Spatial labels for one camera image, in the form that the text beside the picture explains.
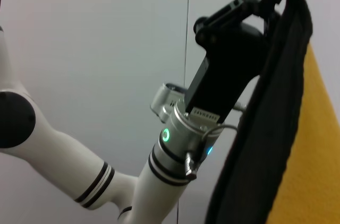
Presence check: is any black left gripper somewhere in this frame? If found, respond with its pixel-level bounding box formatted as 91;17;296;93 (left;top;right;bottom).
184;0;283;124

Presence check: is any small silver connector stub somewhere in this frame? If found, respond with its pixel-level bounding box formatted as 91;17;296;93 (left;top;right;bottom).
233;101;248;113

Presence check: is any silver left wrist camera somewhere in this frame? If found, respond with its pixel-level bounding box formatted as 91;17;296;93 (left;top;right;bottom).
150;82;187;124

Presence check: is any green yellow towel black trim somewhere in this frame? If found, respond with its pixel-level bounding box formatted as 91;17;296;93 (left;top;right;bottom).
206;0;340;224

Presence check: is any left arm cable with plug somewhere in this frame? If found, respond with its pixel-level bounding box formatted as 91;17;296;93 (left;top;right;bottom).
184;124;239;182

